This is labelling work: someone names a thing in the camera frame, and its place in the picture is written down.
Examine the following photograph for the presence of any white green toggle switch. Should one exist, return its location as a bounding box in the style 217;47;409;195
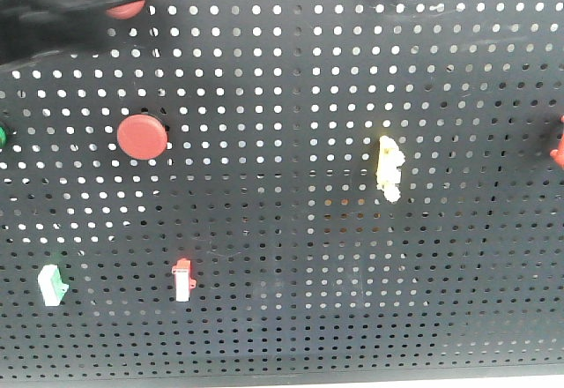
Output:
37;265;69;307

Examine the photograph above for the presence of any green push button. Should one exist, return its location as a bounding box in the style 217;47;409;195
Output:
0;123;11;149

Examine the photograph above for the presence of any red rocker switch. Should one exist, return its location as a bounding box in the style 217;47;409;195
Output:
550;115;564;168

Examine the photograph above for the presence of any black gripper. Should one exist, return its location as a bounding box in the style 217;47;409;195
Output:
1;0;142;66

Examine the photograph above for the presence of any white red toggle switch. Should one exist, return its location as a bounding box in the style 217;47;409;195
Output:
172;258;197;302

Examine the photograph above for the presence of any black perforated pegboard panel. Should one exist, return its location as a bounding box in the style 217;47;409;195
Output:
1;0;563;387

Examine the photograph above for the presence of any red push button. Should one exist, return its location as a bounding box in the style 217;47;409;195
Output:
116;114;168;160
106;0;146;20

